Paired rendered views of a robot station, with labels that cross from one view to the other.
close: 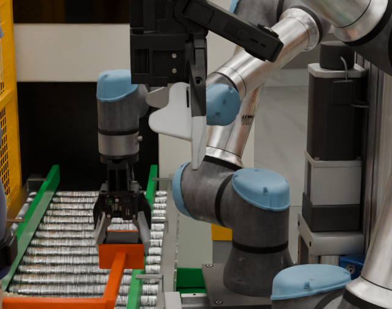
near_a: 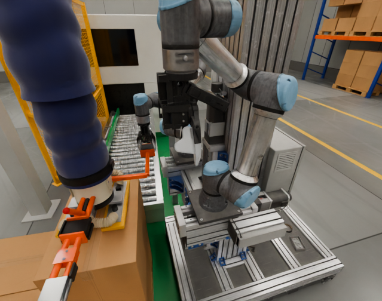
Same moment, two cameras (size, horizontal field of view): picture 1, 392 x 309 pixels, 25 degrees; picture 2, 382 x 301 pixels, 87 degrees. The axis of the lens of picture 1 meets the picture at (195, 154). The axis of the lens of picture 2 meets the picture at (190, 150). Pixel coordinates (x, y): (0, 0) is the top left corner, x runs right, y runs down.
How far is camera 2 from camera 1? 0.52 m
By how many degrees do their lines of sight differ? 19
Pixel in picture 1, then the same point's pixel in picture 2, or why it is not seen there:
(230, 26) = (208, 97)
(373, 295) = (243, 178)
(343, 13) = (232, 77)
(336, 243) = (217, 148)
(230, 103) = not seen: hidden behind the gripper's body
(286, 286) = (209, 171)
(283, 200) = not seen: hidden behind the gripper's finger
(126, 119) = (145, 111)
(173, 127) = (186, 149)
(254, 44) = (218, 105)
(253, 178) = not seen: hidden behind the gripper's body
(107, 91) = (137, 101)
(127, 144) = (146, 119)
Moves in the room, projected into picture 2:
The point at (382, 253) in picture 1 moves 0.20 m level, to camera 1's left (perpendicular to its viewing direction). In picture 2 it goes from (245, 164) to (195, 170)
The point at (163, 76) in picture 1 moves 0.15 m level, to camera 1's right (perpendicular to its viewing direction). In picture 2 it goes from (178, 123) to (241, 119)
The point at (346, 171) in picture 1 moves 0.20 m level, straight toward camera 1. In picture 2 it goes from (219, 125) to (226, 144)
